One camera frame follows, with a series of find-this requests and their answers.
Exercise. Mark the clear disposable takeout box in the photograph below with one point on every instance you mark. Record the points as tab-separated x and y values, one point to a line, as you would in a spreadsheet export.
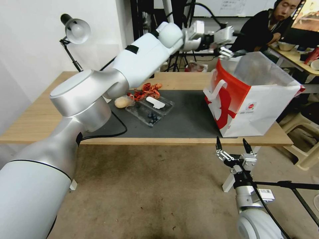
149	109

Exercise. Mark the black table mat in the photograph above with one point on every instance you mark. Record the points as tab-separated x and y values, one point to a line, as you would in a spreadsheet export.
184	117

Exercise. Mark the black tripod stand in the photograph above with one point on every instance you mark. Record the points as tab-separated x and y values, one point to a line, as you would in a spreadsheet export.
299	185

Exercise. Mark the wooden background desk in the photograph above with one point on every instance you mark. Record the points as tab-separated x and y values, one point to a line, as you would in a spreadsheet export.
296	61

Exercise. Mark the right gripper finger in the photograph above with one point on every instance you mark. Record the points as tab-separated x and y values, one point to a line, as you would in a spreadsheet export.
220	150
249	149

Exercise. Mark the red mesh net bag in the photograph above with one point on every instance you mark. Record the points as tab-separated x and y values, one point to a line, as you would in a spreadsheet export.
147	92

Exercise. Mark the white flat plastic piece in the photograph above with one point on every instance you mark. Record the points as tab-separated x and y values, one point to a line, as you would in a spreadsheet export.
155	103

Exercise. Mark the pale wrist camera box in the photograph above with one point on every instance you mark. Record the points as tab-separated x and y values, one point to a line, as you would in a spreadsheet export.
249	161
224	34

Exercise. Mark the black camera tripod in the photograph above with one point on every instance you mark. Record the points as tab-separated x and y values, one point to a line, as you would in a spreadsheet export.
178	62

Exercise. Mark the person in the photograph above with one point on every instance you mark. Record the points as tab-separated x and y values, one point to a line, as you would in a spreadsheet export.
259	27

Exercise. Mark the white table leg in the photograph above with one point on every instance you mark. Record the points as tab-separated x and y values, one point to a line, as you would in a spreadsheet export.
228	183
73	185

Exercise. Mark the white desk lamp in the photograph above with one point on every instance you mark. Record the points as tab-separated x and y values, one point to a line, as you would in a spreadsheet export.
77	30

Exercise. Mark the red drink can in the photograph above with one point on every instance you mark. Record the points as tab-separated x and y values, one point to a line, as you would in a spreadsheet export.
313	55

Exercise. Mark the whiteboard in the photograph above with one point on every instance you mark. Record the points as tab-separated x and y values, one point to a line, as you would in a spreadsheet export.
234	7

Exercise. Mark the potato in plastic wrap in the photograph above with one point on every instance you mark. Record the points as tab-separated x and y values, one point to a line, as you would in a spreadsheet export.
121	102

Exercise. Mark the red white delivery bag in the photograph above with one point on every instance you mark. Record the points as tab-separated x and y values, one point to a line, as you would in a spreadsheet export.
251	104

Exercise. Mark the computer monitor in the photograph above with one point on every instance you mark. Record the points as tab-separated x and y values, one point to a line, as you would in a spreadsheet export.
305	15

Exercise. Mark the red plastic snack bag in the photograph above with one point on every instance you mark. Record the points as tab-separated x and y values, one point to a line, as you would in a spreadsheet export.
197	67

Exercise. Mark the beige plastic stool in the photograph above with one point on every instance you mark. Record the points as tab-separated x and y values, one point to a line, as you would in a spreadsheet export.
302	139

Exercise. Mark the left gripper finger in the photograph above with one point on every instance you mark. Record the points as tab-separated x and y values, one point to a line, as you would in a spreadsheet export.
228	53

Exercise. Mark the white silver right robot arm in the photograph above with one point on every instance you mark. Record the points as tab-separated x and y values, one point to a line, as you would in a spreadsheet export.
251	224

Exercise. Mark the metal bowl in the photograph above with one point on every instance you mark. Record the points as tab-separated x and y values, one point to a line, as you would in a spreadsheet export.
286	46

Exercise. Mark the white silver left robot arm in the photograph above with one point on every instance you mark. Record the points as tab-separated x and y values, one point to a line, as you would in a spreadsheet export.
147	52

